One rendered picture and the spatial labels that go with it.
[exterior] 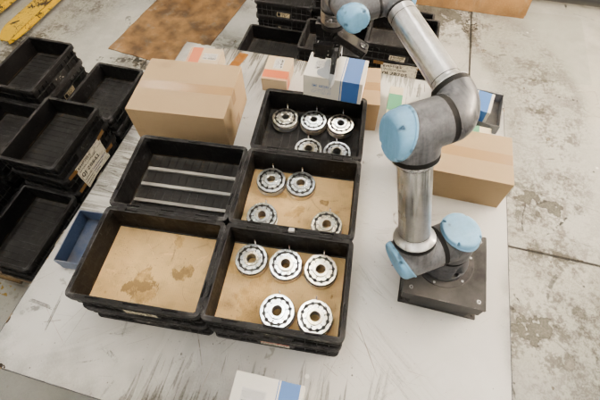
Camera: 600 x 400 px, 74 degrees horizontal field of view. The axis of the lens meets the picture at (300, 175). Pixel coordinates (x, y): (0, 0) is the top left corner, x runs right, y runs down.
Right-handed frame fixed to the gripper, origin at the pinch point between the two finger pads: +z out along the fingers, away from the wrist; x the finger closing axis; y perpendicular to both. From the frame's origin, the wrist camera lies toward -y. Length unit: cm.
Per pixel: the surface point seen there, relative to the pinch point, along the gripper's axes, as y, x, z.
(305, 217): 0.5, 41.4, 28.1
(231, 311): 14, 77, 28
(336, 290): -15, 64, 28
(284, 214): 8, 42, 28
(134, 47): 179, -114, 109
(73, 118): 137, -3, 61
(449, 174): -46, 13, 26
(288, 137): 15.6, 8.5, 28.1
